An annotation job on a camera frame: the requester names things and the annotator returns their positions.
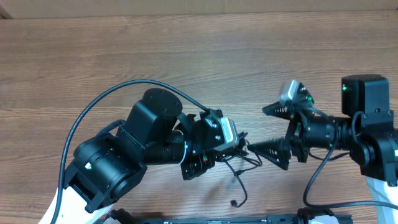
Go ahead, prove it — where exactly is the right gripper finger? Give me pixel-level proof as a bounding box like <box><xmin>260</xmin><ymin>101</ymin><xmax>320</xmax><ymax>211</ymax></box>
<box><xmin>262</xmin><ymin>102</ymin><xmax>292</xmax><ymax>119</ymax></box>
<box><xmin>248</xmin><ymin>138</ymin><xmax>291</xmax><ymax>170</ymax></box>

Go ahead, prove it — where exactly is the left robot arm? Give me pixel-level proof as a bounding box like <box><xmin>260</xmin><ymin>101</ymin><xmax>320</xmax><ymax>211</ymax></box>
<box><xmin>41</xmin><ymin>87</ymin><xmax>246</xmax><ymax>223</ymax></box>

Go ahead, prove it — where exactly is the left camera cable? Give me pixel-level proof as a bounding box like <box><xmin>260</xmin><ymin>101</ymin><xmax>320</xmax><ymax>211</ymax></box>
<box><xmin>49</xmin><ymin>79</ymin><xmax>211</xmax><ymax>224</ymax></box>

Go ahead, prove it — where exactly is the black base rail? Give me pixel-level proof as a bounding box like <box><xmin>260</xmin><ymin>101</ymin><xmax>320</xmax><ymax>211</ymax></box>
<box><xmin>95</xmin><ymin>207</ymin><xmax>354</xmax><ymax>224</ymax></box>

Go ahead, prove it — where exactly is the black usb cable bundle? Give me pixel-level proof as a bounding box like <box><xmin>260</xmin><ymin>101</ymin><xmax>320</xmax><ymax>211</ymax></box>
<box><xmin>217</xmin><ymin>139</ymin><xmax>264</xmax><ymax>208</ymax></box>

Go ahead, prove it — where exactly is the camera cable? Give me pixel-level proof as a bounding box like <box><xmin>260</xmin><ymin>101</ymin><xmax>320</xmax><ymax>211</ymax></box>
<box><xmin>49</xmin><ymin>79</ymin><xmax>211</xmax><ymax>224</ymax></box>
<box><xmin>298</xmin><ymin>107</ymin><xmax>398</xmax><ymax>210</ymax></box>

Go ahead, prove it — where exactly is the right camera cable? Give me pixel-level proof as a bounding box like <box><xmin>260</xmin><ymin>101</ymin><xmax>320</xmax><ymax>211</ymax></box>
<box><xmin>298</xmin><ymin>107</ymin><xmax>398</xmax><ymax>210</ymax></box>

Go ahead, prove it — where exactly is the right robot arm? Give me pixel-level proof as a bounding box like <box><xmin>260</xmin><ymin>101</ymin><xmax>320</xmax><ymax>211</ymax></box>
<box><xmin>248</xmin><ymin>74</ymin><xmax>397</xmax><ymax>223</ymax></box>

